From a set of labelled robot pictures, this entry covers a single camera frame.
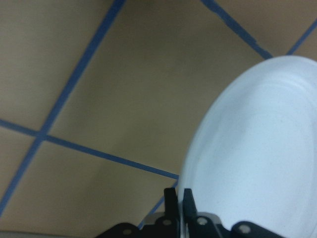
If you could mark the blue plate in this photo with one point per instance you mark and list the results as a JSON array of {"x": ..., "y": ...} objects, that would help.
[{"x": 254, "y": 155}]

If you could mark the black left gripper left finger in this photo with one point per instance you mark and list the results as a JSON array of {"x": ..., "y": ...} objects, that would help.
[{"x": 171, "y": 204}]

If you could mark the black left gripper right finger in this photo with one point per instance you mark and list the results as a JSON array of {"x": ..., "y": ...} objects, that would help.
[{"x": 188, "y": 206}]

